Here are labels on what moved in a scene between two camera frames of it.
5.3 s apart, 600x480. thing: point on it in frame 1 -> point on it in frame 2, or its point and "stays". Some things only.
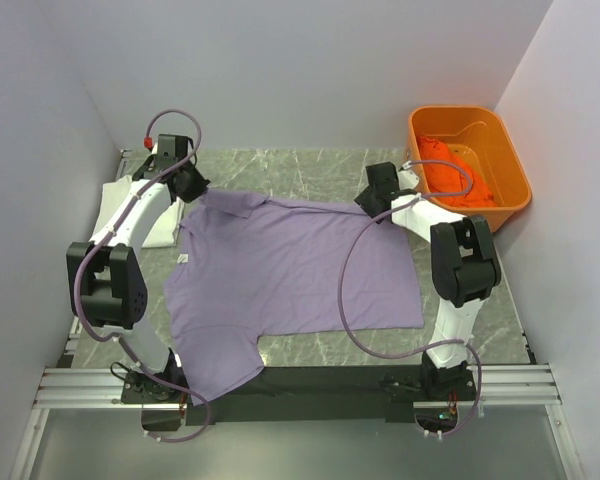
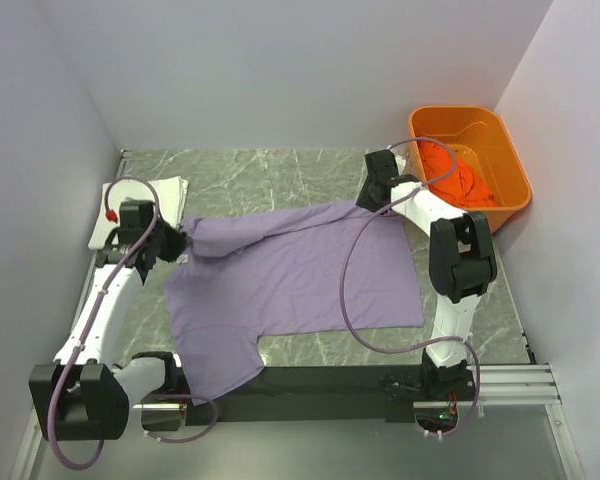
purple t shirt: (241, 268) stays
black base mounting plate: (307, 394) stays
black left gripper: (199, 187) -> (179, 242)
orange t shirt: (450, 179) stays
